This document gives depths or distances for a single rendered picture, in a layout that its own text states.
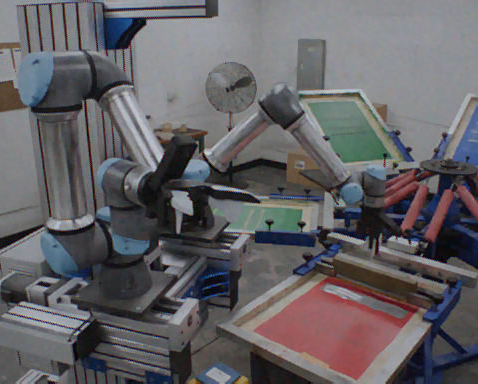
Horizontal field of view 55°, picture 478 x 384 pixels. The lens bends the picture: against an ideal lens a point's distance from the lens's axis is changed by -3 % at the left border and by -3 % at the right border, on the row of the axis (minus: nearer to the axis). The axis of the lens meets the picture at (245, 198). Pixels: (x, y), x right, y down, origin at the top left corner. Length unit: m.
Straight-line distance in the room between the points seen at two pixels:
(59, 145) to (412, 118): 5.37
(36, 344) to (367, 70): 5.55
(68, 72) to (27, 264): 0.80
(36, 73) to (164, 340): 0.74
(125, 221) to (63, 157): 0.27
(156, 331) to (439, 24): 5.24
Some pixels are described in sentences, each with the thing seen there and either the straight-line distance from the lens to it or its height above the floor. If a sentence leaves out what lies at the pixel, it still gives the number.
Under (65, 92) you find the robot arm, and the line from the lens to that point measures 1.12.
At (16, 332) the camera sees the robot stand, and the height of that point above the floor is 1.16.
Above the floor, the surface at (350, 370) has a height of 0.95.
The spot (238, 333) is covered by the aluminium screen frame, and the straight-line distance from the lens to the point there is 1.64.
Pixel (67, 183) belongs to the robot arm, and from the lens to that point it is 1.17.
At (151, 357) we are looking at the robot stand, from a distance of 1.40.
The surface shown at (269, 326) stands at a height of 0.95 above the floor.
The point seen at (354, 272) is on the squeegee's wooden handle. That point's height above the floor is 1.03.
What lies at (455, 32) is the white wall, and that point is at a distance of 5.98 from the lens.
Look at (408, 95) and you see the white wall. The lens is 6.17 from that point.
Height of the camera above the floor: 1.93
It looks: 19 degrees down
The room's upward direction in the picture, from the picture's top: straight up
